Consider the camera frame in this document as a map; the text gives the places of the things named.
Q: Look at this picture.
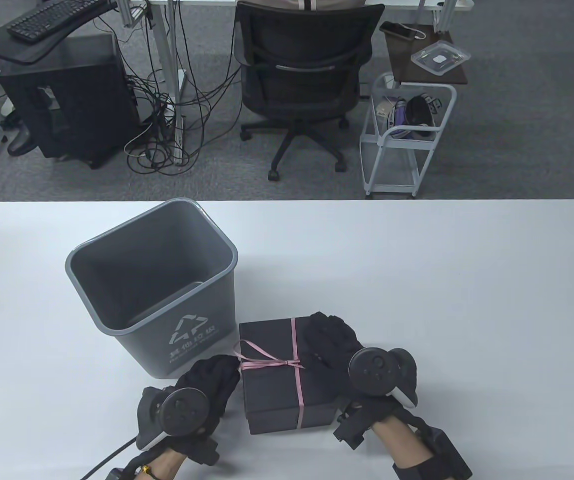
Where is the person's right hand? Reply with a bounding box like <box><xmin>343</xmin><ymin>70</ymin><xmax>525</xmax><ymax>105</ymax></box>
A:
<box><xmin>301</xmin><ymin>311</ymin><xmax>402</xmax><ymax>431</ymax></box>

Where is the person's left hand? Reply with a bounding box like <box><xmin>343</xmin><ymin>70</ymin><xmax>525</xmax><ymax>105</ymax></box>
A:
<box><xmin>142</xmin><ymin>354</ymin><xmax>241</xmax><ymax>453</ymax></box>

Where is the pink ribbon bow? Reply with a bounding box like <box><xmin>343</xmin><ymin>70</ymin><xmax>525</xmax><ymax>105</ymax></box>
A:
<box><xmin>233</xmin><ymin>317</ymin><xmax>306</xmax><ymax>430</ymax></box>

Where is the black gift box lid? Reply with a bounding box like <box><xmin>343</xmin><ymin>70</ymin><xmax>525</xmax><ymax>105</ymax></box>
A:
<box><xmin>238</xmin><ymin>315</ymin><xmax>340</xmax><ymax>418</ymax></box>

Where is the black gift box base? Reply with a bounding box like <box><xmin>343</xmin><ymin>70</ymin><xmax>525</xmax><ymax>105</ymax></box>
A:
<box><xmin>247</xmin><ymin>406</ymin><xmax>336</xmax><ymax>436</ymax></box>

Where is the black right forearm pack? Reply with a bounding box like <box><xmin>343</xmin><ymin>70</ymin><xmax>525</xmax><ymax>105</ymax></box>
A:
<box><xmin>392</xmin><ymin>427</ymin><xmax>473</xmax><ymax>480</ymax></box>

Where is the person's left forearm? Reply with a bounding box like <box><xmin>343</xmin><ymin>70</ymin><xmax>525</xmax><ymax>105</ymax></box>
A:
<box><xmin>142</xmin><ymin>444</ymin><xmax>193</xmax><ymax>480</ymax></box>

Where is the person's right forearm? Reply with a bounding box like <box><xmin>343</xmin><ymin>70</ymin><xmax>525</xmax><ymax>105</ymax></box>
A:
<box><xmin>371</xmin><ymin>417</ymin><xmax>438</xmax><ymax>480</ymax></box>

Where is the black left hand controller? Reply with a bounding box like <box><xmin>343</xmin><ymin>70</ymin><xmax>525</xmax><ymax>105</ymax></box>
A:
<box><xmin>136</xmin><ymin>385</ymin><xmax>210</xmax><ymax>451</ymax></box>

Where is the black hand controller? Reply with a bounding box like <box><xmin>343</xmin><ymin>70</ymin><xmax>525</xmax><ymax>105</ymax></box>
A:
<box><xmin>348</xmin><ymin>346</ymin><xmax>420</xmax><ymax>410</ymax></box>
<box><xmin>136</xmin><ymin>385</ymin><xmax>210</xmax><ymax>451</ymax></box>

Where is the black right hand controller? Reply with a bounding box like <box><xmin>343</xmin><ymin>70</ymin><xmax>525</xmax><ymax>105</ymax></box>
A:
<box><xmin>348</xmin><ymin>346</ymin><xmax>420</xmax><ymax>410</ymax></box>

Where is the grey plastic trash bin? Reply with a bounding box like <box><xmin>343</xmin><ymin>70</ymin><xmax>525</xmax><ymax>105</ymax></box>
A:
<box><xmin>65</xmin><ymin>198</ymin><xmax>239</xmax><ymax>379</ymax></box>

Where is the black mesh office chair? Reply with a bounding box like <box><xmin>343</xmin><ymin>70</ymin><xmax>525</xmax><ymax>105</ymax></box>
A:
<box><xmin>234</xmin><ymin>1</ymin><xmax>386</xmax><ymax>182</ymax></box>

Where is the brown side table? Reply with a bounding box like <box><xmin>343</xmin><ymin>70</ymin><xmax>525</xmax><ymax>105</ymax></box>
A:
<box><xmin>384</xmin><ymin>22</ymin><xmax>468</xmax><ymax>86</ymax></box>

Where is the clear plastic container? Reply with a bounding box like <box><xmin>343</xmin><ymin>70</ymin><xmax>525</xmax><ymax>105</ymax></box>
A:
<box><xmin>411</xmin><ymin>41</ymin><xmax>471</xmax><ymax>76</ymax></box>

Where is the black shoe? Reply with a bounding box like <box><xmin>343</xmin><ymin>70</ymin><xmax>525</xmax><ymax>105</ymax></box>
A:
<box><xmin>7</xmin><ymin>127</ymin><xmax>38</xmax><ymax>157</ymax></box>

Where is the black computer tower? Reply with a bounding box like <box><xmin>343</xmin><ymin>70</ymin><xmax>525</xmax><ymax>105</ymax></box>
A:
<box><xmin>0</xmin><ymin>32</ymin><xmax>140</xmax><ymax>170</ymax></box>

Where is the dark smartphone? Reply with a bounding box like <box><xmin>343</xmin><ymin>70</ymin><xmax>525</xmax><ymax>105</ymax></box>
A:
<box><xmin>379</xmin><ymin>21</ymin><xmax>417</xmax><ymax>41</ymax></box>

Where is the black keyboard tray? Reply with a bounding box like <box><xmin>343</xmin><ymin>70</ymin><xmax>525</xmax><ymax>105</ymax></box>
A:
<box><xmin>0</xmin><ymin>0</ymin><xmax>117</xmax><ymax>65</ymax></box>

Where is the black keyboard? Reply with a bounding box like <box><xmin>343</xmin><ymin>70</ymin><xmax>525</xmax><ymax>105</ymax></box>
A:
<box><xmin>7</xmin><ymin>0</ymin><xmax>110</xmax><ymax>42</ymax></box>

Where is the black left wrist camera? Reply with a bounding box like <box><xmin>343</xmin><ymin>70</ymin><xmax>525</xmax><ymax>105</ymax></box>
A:
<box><xmin>187</xmin><ymin>435</ymin><xmax>220</xmax><ymax>466</ymax></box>

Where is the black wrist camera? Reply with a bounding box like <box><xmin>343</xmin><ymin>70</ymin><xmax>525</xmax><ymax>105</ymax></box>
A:
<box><xmin>187</xmin><ymin>435</ymin><xmax>220</xmax><ymax>466</ymax></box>
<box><xmin>333</xmin><ymin>402</ymin><xmax>370</xmax><ymax>451</ymax></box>

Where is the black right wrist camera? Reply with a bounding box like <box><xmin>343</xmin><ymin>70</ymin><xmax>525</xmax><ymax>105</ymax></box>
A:
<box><xmin>333</xmin><ymin>402</ymin><xmax>370</xmax><ymax>451</ymax></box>

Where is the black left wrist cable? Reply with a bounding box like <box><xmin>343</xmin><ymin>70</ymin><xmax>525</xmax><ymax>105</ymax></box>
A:
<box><xmin>79</xmin><ymin>436</ymin><xmax>140</xmax><ymax>480</ymax></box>

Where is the white wire cart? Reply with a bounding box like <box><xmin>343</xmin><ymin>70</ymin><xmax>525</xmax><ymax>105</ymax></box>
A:
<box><xmin>359</xmin><ymin>71</ymin><xmax>457</xmax><ymax>199</ymax></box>

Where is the black cable bundle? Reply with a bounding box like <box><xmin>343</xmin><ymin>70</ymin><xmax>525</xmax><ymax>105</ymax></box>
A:
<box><xmin>117</xmin><ymin>0</ymin><xmax>242</xmax><ymax>177</ymax></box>

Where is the white desk frame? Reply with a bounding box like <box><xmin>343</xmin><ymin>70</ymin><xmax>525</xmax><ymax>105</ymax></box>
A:
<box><xmin>147</xmin><ymin>0</ymin><xmax>475</xmax><ymax>167</ymax></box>

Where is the aluminium frame post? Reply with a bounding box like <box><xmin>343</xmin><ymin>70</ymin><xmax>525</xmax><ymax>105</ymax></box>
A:
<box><xmin>117</xmin><ymin>0</ymin><xmax>148</xmax><ymax>27</ymax></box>

